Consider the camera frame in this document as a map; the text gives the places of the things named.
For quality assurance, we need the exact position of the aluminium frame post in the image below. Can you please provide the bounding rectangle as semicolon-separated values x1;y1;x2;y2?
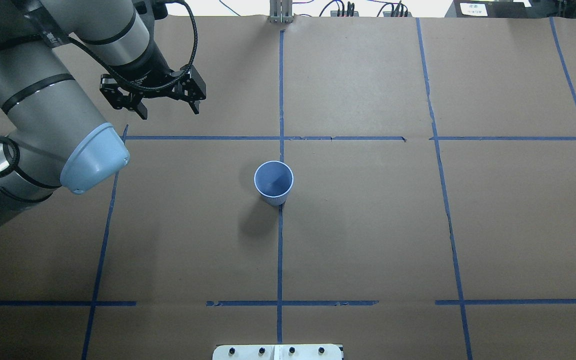
268;0;294;24

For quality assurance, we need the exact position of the white pedestal base plate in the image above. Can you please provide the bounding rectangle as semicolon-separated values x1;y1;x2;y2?
212;343;345;360

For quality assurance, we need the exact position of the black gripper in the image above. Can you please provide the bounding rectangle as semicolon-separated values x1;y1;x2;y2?
100;48;207;120

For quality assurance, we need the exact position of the left cable connector block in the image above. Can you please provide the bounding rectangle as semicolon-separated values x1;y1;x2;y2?
324;0;359;18

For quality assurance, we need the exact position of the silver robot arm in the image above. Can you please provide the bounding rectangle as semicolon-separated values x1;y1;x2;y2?
0;0;206;227

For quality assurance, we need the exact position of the black box with label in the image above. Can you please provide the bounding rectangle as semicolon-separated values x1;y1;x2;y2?
444;0;530;19

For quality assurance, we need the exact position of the right cable connector block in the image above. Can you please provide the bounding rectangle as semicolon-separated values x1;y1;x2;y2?
390;1;410;18

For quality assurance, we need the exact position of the blue ribbed cup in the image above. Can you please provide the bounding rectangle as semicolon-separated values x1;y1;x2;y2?
253;161;295;207

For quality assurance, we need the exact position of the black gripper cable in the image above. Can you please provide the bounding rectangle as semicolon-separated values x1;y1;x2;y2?
68;0;199;93

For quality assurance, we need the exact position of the cable connector block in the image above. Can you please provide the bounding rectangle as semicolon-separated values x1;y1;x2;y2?
324;0;359;18
390;1;410;18

